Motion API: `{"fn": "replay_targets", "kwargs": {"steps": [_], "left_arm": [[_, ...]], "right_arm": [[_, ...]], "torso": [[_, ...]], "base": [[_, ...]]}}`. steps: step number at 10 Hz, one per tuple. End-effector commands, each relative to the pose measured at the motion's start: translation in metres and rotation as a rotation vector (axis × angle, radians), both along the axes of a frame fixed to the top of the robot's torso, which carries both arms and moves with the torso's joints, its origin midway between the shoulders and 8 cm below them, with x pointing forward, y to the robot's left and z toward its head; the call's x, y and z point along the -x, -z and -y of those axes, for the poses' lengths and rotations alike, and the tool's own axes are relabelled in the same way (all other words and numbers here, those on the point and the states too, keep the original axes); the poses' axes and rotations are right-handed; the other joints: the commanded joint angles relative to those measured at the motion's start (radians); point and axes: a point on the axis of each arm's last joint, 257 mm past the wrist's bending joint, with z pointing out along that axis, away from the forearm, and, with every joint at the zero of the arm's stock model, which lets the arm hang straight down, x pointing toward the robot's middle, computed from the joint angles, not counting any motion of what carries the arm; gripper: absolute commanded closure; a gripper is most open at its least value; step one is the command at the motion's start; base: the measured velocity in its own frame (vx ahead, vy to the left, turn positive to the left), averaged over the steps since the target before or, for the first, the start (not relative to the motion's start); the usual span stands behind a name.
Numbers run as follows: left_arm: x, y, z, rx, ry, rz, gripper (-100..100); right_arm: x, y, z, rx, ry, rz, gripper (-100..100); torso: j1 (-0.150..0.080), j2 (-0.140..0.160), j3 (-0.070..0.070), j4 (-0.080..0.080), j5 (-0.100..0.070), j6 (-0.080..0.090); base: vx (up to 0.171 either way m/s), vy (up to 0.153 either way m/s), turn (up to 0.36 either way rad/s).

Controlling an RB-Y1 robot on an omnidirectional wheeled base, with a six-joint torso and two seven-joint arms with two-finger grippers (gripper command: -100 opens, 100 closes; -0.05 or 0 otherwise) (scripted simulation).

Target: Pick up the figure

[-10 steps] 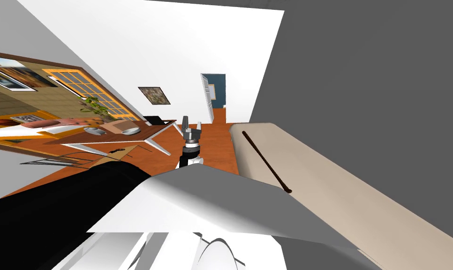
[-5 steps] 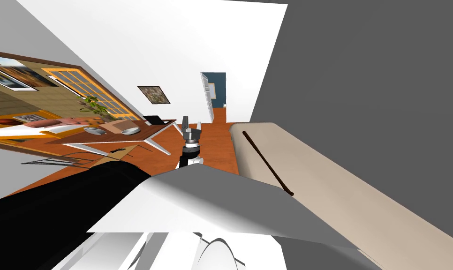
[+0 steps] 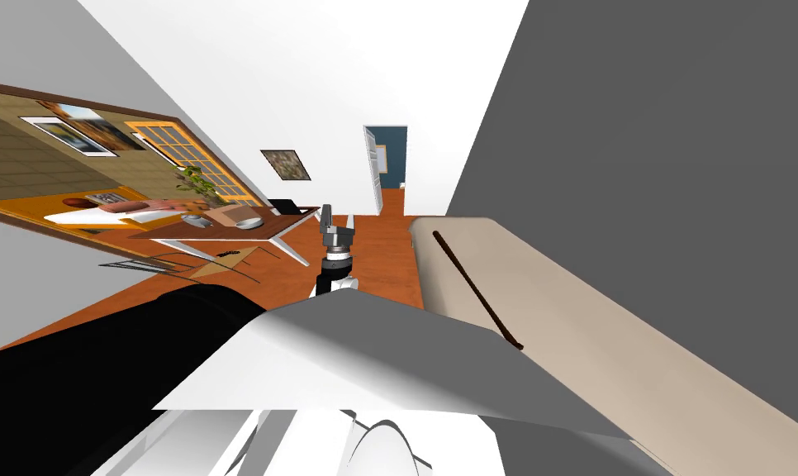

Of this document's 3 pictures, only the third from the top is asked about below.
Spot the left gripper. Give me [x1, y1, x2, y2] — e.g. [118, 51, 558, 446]
[320, 204, 358, 250]

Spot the white door leaf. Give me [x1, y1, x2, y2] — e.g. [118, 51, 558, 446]
[363, 126, 385, 216]

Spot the wooden table with white legs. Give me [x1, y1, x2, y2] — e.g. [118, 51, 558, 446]
[128, 203, 321, 268]

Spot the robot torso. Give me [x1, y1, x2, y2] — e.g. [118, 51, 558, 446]
[107, 288, 638, 476]

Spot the green potted plant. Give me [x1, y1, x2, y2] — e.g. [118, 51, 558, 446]
[173, 164, 229, 207]

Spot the orange framed window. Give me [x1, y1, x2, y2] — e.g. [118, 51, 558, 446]
[124, 120, 265, 207]

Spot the beige cupboard door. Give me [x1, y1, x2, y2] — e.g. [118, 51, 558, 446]
[408, 216, 798, 476]

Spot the dark framed wall picture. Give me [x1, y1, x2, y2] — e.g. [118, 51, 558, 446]
[259, 149, 312, 183]

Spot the dark brown bar handle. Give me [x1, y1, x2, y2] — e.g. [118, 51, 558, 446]
[431, 231, 525, 352]

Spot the black wire chair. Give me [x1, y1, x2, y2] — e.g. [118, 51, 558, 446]
[97, 244, 283, 286]

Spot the white framed wall picture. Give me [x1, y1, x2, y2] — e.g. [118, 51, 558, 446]
[18, 116, 120, 159]

